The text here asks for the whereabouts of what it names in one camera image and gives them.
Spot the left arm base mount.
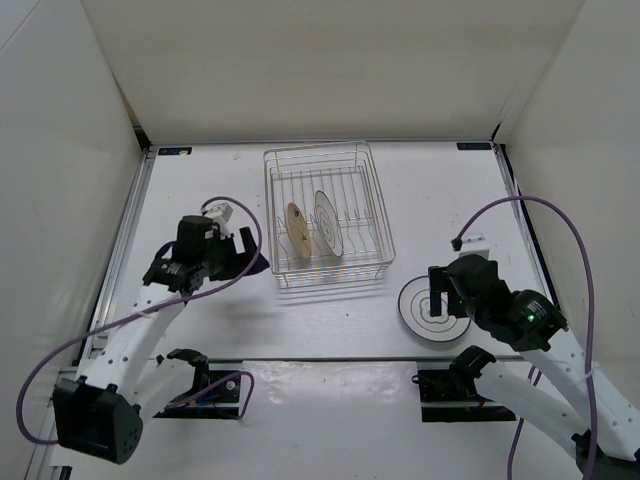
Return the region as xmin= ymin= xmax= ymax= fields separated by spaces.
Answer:
xmin=155 ymin=349 xmax=241 ymax=420

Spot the aluminium table rail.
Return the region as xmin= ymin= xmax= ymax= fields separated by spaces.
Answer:
xmin=16 ymin=145 xmax=154 ymax=448

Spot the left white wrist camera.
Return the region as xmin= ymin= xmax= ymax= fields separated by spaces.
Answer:
xmin=200 ymin=202 xmax=233 ymax=237

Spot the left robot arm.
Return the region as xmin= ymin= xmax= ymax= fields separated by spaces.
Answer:
xmin=52 ymin=215 xmax=269 ymax=464

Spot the white plate teal rim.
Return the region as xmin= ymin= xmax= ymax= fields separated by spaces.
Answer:
xmin=397 ymin=275 xmax=471 ymax=344

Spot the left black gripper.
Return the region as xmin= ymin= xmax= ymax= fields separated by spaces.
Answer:
xmin=198 ymin=226 xmax=269 ymax=281

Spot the white plate middle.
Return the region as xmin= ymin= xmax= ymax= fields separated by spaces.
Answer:
xmin=314 ymin=190 xmax=344 ymax=257

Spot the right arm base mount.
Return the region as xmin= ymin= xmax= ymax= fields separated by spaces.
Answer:
xmin=411 ymin=346 xmax=516 ymax=423

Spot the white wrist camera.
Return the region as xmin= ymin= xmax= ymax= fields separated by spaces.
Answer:
xmin=459 ymin=233 xmax=491 ymax=259
xmin=200 ymin=202 xmax=233 ymax=237

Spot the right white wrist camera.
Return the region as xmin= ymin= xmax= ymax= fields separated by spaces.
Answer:
xmin=459 ymin=233 xmax=491 ymax=259

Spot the silver wire dish rack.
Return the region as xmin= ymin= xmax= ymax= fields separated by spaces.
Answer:
xmin=264 ymin=141 xmax=396 ymax=288

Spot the beige patterned plate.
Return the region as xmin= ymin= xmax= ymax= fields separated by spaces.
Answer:
xmin=285 ymin=202 xmax=312 ymax=259

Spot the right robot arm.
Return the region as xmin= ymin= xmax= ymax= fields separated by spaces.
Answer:
xmin=428 ymin=254 xmax=639 ymax=479

